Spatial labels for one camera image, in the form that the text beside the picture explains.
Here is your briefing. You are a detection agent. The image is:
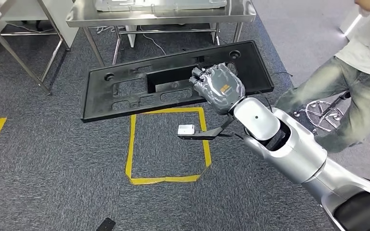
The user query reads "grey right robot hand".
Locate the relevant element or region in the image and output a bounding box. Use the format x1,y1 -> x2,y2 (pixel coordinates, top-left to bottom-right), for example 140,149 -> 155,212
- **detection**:
188,63 -> 247,116

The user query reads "black plastic panel part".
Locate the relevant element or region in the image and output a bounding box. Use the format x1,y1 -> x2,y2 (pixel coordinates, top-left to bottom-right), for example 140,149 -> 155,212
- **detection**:
80,40 -> 274,124

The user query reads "stainless steel workbench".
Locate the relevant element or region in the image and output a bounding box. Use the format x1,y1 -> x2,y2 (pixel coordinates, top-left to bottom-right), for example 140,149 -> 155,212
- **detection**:
65,0 -> 257,68

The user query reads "black flat robot part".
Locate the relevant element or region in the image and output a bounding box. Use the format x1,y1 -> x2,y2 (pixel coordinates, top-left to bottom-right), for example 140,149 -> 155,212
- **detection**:
95,217 -> 117,231

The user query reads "chrome base stool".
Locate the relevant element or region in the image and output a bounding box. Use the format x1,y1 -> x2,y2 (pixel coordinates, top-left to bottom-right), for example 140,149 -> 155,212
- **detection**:
293,90 -> 352,135

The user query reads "person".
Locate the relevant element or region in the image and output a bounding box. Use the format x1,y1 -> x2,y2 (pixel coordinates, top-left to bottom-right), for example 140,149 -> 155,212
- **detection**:
274,0 -> 370,154

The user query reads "white low box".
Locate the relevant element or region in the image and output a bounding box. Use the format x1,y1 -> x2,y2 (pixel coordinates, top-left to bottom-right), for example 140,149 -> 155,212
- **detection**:
339,4 -> 363,36

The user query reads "black right wrist camera bracket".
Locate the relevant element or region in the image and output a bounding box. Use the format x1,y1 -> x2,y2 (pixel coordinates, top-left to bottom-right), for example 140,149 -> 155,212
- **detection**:
177,115 -> 237,141

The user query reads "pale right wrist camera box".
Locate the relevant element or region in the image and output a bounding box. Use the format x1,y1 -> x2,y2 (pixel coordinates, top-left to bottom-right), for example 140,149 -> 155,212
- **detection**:
177,124 -> 196,136

